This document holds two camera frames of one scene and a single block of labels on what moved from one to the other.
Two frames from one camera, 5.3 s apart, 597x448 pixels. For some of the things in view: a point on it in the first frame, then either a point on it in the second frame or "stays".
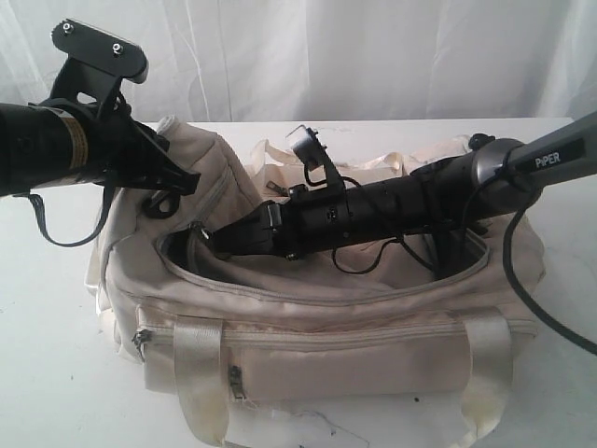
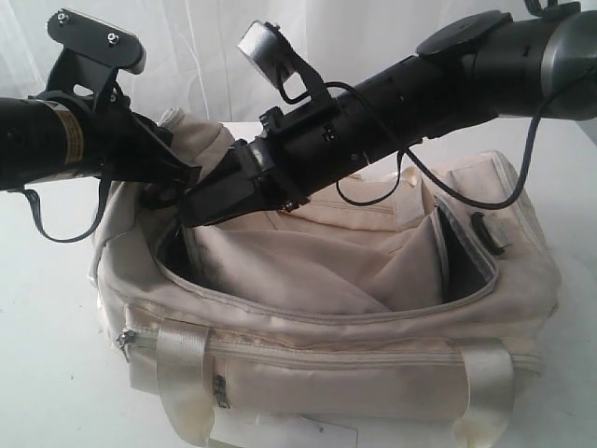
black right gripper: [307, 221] → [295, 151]
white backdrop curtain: [284, 61] stays
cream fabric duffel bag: [406, 341] stays
